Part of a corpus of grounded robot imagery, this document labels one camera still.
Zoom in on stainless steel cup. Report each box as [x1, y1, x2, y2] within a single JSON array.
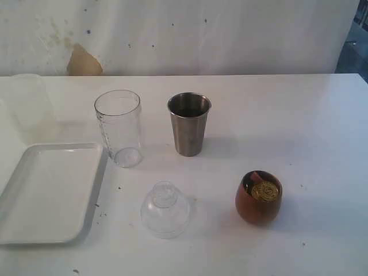
[[167, 92, 212, 157]]

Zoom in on clear plastic shaker cup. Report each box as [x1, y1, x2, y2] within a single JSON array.
[[94, 90, 143, 168]]

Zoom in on clear domed shaker lid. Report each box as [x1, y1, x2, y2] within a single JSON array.
[[140, 181, 191, 239]]

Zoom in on brown wooden blocks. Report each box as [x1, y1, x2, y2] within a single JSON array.
[[243, 170, 264, 189]]

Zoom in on brown wooden cup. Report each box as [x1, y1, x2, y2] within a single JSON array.
[[235, 170, 282, 225]]

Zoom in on gold coin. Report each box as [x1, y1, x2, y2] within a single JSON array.
[[251, 181, 279, 202]]

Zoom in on white rectangular tray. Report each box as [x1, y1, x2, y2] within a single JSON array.
[[1, 143, 108, 246]]

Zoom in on translucent plastic cup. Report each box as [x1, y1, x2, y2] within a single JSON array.
[[3, 74, 56, 139]]

